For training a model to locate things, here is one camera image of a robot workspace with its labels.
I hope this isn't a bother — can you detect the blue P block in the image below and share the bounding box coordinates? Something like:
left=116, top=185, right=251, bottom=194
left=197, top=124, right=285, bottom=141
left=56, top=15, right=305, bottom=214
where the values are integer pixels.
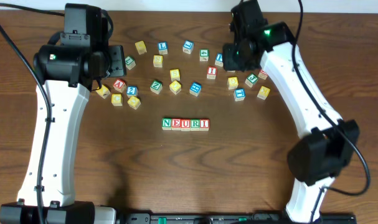
left=215, top=53, right=224, bottom=67

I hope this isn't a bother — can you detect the red E block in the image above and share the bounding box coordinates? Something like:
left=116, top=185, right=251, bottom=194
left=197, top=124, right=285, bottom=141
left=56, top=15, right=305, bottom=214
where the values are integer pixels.
left=171, top=118, right=181, bottom=131

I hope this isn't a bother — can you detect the green 4 block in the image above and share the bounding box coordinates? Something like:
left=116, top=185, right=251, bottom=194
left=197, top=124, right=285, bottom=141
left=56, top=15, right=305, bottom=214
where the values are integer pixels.
left=199, top=49, right=209, bottom=62

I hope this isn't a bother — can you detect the red i block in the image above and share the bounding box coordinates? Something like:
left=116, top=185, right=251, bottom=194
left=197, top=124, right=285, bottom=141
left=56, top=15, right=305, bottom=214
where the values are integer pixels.
left=200, top=119, right=210, bottom=131
left=207, top=66, right=217, bottom=80

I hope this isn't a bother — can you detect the blue 2 block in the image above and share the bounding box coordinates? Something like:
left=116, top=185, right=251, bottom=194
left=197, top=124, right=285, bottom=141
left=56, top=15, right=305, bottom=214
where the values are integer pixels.
left=126, top=86, right=138, bottom=98

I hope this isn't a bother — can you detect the yellow s block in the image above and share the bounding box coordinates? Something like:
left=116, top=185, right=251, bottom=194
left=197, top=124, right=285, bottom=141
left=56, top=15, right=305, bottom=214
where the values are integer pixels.
left=153, top=55, right=163, bottom=68
left=170, top=69, right=181, bottom=82

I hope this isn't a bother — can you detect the red M block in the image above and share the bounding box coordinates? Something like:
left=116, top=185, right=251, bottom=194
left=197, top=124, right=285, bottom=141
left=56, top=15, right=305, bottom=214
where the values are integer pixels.
left=258, top=70, right=268, bottom=80

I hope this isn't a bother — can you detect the yellow Q block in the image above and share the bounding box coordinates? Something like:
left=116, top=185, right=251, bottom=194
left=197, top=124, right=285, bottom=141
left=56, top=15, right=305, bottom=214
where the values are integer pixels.
left=128, top=96, right=141, bottom=110

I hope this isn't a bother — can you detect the green R block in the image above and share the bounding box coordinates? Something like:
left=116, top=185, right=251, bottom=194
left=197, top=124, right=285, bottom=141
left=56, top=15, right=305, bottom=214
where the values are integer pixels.
left=190, top=119, right=200, bottom=131

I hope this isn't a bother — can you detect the green J block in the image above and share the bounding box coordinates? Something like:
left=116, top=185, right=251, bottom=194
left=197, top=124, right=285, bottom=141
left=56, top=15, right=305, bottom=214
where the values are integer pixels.
left=245, top=73, right=258, bottom=88

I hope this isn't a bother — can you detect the yellow block right centre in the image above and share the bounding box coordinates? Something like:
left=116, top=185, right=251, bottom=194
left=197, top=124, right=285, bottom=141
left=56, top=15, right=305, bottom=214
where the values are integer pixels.
left=227, top=77, right=239, bottom=90

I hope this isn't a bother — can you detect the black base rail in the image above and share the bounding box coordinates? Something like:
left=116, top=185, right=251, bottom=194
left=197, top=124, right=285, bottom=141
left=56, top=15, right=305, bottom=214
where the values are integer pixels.
left=115, top=211, right=357, bottom=224

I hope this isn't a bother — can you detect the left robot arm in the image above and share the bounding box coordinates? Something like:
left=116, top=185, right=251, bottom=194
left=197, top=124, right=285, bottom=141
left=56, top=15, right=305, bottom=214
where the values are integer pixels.
left=0, top=3, right=126, bottom=223

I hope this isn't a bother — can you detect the blue H block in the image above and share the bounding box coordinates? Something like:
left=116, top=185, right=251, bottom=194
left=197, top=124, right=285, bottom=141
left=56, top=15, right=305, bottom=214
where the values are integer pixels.
left=189, top=82, right=202, bottom=96

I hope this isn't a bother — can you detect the yellow K block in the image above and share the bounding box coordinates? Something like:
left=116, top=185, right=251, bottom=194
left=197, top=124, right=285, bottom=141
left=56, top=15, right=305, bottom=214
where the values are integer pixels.
left=96, top=85, right=110, bottom=99

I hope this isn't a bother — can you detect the yellow C block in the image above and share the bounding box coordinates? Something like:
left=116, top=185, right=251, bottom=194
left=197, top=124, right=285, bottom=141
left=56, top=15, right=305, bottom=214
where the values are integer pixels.
left=111, top=93, right=123, bottom=106

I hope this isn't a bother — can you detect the blue tilted L block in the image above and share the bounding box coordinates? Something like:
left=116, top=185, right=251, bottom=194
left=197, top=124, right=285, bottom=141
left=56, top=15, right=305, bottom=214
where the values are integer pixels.
left=182, top=40, right=194, bottom=54

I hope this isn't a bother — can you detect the green 7 block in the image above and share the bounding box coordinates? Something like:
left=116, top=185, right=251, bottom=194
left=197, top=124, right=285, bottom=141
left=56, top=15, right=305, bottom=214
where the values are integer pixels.
left=125, top=56, right=136, bottom=70

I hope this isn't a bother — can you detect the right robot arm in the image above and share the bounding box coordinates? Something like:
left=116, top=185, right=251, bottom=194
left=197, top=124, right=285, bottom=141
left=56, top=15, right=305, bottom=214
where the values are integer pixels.
left=222, top=1, right=359, bottom=223

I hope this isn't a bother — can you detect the yellow block top left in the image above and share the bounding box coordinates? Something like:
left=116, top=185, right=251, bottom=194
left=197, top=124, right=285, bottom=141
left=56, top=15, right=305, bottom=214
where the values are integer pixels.
left=135, top=40, right=147, bottom=55

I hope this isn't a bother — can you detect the red A block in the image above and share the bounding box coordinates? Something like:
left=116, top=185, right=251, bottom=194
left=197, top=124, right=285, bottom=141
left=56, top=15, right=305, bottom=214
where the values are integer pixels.
left=113, top=79, right=127, bottom=93

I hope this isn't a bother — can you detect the green Z block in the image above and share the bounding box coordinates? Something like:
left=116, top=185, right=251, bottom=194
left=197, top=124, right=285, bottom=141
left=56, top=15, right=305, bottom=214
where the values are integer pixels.
left=150, top=80, right=163, bottom=95

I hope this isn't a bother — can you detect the green N block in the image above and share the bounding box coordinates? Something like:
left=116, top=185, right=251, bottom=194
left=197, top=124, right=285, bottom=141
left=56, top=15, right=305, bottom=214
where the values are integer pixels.
left=162, top=118, right=172, bottom=130

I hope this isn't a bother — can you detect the blue T block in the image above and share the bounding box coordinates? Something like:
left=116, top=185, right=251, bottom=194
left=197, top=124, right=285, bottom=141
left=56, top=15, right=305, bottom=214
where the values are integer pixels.
left=234, top=88, right=246, bottom=101

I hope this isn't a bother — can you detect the red U block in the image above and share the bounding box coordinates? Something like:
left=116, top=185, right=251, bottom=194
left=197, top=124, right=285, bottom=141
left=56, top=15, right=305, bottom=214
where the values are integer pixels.
left=181, top=119, right=191, bottom=131

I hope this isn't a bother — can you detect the yellow M block right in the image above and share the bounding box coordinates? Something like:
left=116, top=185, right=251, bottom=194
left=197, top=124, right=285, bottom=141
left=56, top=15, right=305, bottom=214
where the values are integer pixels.
left=257, top=86, right=270, bottom=100

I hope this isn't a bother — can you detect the yellow O block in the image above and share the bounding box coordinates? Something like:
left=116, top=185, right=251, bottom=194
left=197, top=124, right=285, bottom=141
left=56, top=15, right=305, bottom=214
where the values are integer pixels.
left=169, top=80, right=182, bottom=95

